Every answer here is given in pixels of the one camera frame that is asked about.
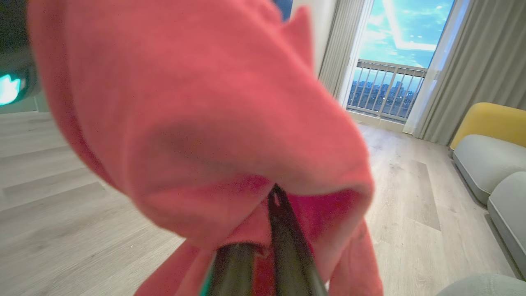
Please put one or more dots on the grey round ottoman seat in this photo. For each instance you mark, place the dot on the grey round ottoman seat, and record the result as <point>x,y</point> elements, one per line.
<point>485,287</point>

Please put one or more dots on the red cloth garment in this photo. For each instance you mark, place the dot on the red cloth garment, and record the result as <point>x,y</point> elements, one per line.
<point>213,102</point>

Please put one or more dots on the grey curtain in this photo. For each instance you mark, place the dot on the grey curtain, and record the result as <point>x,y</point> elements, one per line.
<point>343,45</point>
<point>481,61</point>

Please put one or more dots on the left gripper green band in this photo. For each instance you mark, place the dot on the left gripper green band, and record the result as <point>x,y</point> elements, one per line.
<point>10,88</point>

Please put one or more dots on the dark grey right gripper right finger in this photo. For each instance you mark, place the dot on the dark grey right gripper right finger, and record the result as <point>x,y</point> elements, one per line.
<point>291,255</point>

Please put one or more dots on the white balcony railing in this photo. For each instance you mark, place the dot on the white balcony railing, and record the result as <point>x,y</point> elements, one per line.
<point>386,88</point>

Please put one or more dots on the yellow sofa backrest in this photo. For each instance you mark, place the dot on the yellow sofa backrest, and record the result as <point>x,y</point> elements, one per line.
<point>493,123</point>

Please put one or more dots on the grey sofa seat cushion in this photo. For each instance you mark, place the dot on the grey sofa seat cushion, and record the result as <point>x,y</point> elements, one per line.
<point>489,162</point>
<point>511,218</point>

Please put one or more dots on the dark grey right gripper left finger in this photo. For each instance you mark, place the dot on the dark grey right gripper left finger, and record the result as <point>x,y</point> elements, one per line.
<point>234,271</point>

